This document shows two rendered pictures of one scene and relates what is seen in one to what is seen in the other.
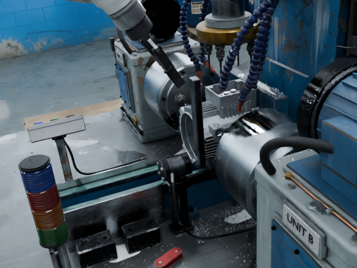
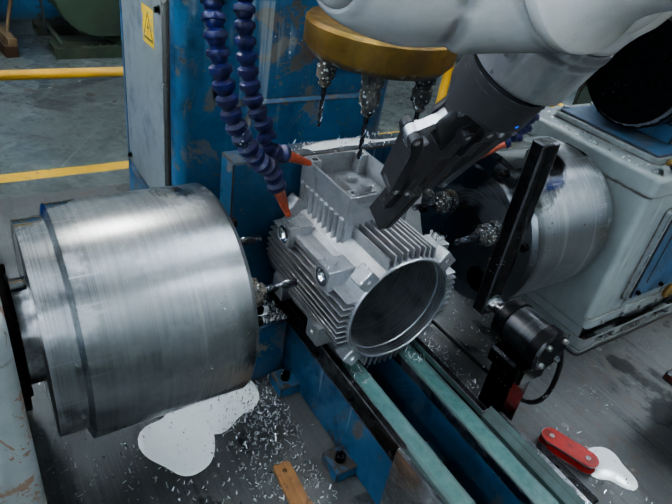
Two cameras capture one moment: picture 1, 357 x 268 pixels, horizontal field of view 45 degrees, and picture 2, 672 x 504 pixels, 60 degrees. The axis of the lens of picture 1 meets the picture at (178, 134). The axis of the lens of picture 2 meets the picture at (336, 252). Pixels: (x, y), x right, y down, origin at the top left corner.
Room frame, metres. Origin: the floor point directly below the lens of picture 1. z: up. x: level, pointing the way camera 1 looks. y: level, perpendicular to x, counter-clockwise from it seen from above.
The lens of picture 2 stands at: (1.43, 0.50, 1.48)
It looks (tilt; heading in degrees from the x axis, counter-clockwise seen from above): 34 degrees down; 252
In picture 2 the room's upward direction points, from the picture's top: 10 degrees clockwise
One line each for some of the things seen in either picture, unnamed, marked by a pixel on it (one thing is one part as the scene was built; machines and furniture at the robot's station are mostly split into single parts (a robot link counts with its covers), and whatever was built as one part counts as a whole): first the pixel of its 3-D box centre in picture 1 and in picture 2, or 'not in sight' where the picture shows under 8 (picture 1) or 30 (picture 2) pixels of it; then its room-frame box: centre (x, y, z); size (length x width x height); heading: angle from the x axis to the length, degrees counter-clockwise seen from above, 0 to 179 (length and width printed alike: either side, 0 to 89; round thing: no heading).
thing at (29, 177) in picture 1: (37, 175); not in sight; (0.73, 0.28, 1.19); 0.06 x 0.06 x 0.04
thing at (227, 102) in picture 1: (230, 98); (353, 195); (1.21, -0.17, 1.11); 0.12 x 0.11 x 0.07; 109
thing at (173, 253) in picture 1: (168, 259); (567, 450); (0.88, 0.06, 0.81); 0.09 x 0.03 x 0.02; 129
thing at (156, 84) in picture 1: (177, 87); (89, 315); (1.53, -0.01, 1.04); 0.37 x 0.25 x 0.25; 19
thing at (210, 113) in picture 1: (220, 130); (357, 267); (1.20, -0.13, 1.02); 0.20 x 0.19 x 0.19; 109
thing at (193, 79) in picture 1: (197, 124); (513, 233); (1.03, -0.05, 1.12); 0.04 x 0.03 x 0.26; 109
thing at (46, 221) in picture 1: (47, 212); not in sight; (0.73, 0.28, 1.10); 0.06 x 0.06 x 0.04
